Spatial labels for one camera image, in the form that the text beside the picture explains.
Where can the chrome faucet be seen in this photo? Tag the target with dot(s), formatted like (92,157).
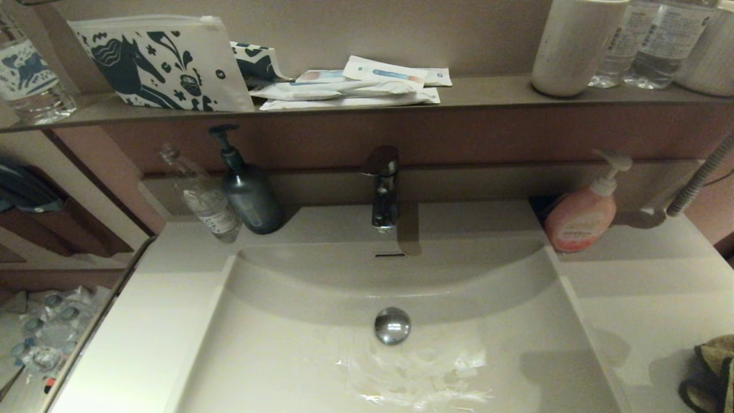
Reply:
(385,195)

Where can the yellow cloth with black trim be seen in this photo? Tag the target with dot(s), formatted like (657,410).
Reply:
(714,373)

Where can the white sink basin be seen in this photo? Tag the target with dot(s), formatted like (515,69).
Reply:
(287,344)

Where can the flat white packet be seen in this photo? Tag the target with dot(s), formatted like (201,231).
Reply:
(355,102)

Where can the dark grey pump bottle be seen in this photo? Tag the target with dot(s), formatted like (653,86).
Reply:
(252,201)

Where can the chrome drain stopper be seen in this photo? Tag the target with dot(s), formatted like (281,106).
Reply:
(392,326)

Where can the long white tube packet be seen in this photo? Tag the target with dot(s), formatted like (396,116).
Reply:
(321,90)

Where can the white sachet with blue stripe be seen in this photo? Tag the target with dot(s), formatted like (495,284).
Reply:
(384,72)

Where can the white sachet with orange print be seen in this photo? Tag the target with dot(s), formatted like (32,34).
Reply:
(321,76)

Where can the uncapped clear plastic bottle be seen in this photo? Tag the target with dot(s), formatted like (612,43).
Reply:
(209,206)

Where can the small horse print pouch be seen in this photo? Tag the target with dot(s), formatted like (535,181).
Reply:
(258,62)

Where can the pink soap pump bottle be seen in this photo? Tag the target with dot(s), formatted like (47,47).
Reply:
(579,221)

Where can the large horse print pouch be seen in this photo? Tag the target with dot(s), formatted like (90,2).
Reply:
(166,69)

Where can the speckled white ceramic cup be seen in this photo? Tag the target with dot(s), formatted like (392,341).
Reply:
(573,46)

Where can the clear water bottle white label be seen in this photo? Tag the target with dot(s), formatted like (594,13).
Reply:
(665,46)
(618,57)

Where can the shrink-wrapped water bottle pack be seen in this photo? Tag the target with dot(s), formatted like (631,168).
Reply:
(51,327)

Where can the dark grey slipper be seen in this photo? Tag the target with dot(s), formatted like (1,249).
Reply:
(28,192)

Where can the water bottle blue animal label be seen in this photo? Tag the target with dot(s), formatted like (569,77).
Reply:
(28,74)

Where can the plain white ceramic cup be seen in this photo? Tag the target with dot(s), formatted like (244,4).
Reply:
(711,57)

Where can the brown wall shelf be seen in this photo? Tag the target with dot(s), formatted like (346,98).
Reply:
(487,93)

